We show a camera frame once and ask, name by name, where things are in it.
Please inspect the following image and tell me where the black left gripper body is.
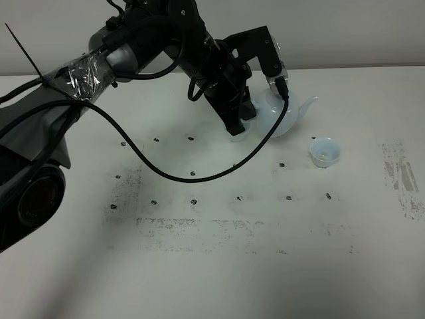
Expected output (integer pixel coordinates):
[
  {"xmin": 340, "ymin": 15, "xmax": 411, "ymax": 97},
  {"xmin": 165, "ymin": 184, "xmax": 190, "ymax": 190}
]
[{"xmin": 185, "ymin": 33, "xmax": 250, "ymax": 110}]

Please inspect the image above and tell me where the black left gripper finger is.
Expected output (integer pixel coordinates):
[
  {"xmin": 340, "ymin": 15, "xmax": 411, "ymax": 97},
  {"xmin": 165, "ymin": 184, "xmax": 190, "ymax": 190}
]
[
  {"xmin": 211, "ymin": 97, "xmax": 245, "ymax": 136},
  {"xmin": 239, "ymin": 86, "xmax": 256, "ymax": 120}
]

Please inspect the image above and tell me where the light blue porcelain teapot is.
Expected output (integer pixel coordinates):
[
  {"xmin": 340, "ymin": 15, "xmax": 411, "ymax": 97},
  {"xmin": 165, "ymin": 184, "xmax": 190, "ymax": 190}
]
[{"xmin": 251, "ymin": 89, "xmax": 318, "ymax": 138}]

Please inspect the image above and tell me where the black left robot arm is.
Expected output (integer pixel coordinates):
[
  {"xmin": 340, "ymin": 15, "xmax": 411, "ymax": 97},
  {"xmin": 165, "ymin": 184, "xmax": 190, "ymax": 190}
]
[{"xmin": 1, "ymin": 1, "xmax": 262, "ymax": 250}]

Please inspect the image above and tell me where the right blue porcelain teacup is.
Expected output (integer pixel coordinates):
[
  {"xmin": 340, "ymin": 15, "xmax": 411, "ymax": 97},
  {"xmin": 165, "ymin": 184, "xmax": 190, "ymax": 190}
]
[{"xmin": 309, "ymin": 138, "xmax": 341, "ymax": 168}]

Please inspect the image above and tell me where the black cable tie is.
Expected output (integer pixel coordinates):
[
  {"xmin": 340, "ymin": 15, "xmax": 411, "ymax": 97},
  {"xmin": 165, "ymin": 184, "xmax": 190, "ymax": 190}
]
[{"xmin": 5, "ymin": 23, "xmax": 48, "ymax": 85}]

